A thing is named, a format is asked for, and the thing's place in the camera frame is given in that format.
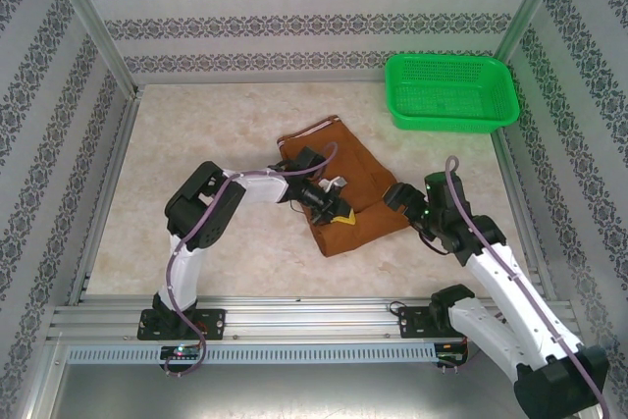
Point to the brown long pants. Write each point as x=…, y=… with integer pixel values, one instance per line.
x=363, y=164

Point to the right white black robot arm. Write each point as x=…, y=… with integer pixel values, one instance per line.
x=515, y=291

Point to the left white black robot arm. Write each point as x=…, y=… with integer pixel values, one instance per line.
x=260, y=188

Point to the green plastic mesh basket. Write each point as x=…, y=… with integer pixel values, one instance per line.
x=432, y=95

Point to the right controller board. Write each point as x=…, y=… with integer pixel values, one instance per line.
x=449, y=354

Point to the shiny metal sheet shelf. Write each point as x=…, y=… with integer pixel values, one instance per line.
x=314, y=389

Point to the left controller board green light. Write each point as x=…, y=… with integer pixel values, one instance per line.
x=179, y=352

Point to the aluminium mounting rail beam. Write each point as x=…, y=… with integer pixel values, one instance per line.
x=314, y=316

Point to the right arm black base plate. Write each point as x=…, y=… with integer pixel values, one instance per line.
x=412, y=323

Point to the aluminium rear rail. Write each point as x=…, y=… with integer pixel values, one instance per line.
x=270, y=79

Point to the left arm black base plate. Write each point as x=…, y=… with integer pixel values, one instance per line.
x=213, y=323

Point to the aluminium frame post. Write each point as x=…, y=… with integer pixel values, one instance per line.
x=532, y=2
x=83, y=7

